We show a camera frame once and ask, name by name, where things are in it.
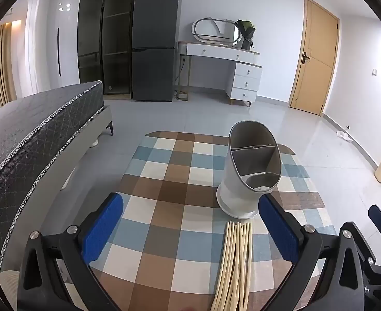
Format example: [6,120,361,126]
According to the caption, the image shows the bundle of wooden chopsticks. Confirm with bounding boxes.
[210,220,253,311]

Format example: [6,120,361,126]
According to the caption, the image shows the dark glass cabinet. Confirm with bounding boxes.
[78,0,136,99]

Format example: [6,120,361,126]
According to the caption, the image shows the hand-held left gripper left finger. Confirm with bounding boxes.
[17,192,124,311]

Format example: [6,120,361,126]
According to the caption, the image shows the oval mirror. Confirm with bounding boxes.
[191,17,243,46]

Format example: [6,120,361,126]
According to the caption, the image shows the wooden door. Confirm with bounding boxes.
[289,0,340,115]

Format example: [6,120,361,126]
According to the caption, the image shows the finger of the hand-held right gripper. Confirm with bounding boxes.
[361,204,381,276]

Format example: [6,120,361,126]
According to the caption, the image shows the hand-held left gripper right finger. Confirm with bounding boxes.
[258,194,366,311]

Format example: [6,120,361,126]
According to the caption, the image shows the dark quilted mattress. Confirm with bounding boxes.
[0,81,105,266]

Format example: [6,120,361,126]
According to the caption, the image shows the dark grey refrigerator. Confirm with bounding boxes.
[131,0,182,102]

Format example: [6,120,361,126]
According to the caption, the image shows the grey bed frame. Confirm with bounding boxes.
[0,105,115,276]

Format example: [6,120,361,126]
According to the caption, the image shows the white wardrobe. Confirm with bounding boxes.
[25,0,84,96]

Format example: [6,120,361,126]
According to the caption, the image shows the beige curtains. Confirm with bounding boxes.
[0,19,23,107]

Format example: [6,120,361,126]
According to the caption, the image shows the grey white utensil holder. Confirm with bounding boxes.
[216,121,282,219]

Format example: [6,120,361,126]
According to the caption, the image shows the plaid tablecloth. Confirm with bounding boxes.
[59,131,338,311]

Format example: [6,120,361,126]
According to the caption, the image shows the white dressing table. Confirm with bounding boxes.
[178,41,263,106]

